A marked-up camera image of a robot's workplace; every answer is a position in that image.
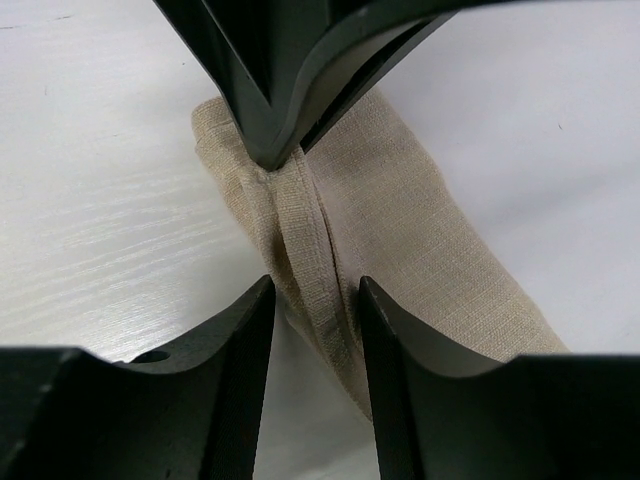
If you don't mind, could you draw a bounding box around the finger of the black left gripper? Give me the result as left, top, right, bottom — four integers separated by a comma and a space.
302, 12, 455, 150
156, 1, 435, 170

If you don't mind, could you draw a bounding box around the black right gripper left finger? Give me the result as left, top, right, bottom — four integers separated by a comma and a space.
1, 277, 276, 480

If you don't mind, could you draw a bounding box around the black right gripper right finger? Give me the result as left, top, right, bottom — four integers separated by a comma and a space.
358, 277, 639, 479

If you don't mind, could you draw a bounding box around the beige cloth napkin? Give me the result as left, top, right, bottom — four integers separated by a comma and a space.
191, 90, 564, 415

